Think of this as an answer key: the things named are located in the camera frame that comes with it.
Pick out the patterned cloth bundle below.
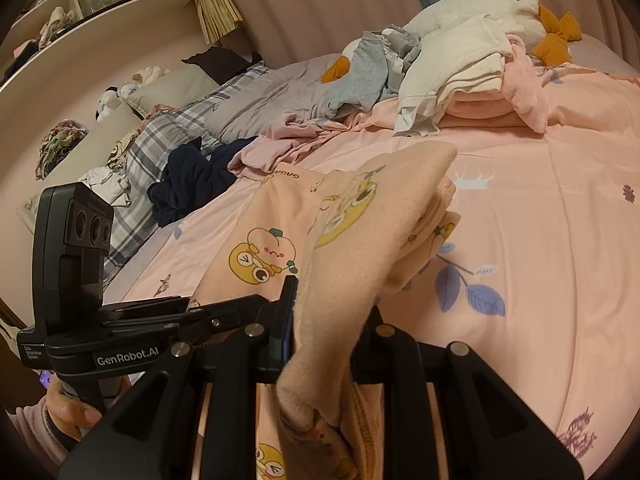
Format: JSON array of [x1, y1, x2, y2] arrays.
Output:
[[35, 119, 91, 179]]

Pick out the cream pillow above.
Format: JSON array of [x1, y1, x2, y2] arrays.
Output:
[[125, 66, 221, 117]]

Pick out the cream white garment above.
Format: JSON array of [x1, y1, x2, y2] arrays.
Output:
[[394, 15, 514, 139]]

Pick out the small black and white plush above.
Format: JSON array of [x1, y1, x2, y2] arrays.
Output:
[[95, 84, 138, 123]]

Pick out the straw fringe bundle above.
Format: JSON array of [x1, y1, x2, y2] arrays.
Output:
[[194, 0, 246, 44]]

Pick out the grey plaid quilt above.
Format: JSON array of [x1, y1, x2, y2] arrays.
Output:
[[102, 55, 353, 283]]

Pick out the light pink crumpled garment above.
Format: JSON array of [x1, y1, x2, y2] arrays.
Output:
[[227, 110, 362, 182]]

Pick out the person's left forearm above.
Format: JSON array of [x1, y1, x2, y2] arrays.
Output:
[[7, 400, 76, 467]]

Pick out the navy garment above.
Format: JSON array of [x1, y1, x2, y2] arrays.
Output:
[[147, 135, 257, 227]]

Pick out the white shelf unit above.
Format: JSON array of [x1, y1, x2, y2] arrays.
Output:
[[0, 0, 206, 92]]

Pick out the white printed garment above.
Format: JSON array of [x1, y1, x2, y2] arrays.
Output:
[[80, 165, 132, 207]]

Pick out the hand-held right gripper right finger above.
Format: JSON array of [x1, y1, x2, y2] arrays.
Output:
[[350, 306, 585, 480]]

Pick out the cream fluffy toy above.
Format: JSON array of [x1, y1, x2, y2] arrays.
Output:
[[131, 65, 170, 86]]

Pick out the pale bundled clothes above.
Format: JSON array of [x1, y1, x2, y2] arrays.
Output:
[[37, 6, 83, 48]]

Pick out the pink floral bed sheet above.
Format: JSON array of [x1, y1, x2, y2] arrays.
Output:
[[120, 57, 640, 476]]

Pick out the grey garment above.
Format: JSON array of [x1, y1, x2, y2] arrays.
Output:
[[320, 30, 426, 112]]

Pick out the peach cartoon print pants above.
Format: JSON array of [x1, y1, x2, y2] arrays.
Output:
[[192, 141, 461, 480]]

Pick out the white plush with orange beak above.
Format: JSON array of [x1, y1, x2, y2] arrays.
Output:
[[320, 37, 371, 84]]

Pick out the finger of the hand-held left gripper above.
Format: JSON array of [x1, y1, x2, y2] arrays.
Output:
[[102, 296, 201, 327], [177, 295, 273, 346]]

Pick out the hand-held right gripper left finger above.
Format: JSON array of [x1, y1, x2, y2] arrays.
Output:
[[59, 275, 301, 480]]

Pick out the white plush with orange bow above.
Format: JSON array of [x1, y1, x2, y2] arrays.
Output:
[[405, 0, 583, 68]]

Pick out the person's left hand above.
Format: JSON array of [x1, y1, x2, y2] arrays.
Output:
[[44, 379, 104, 444]]

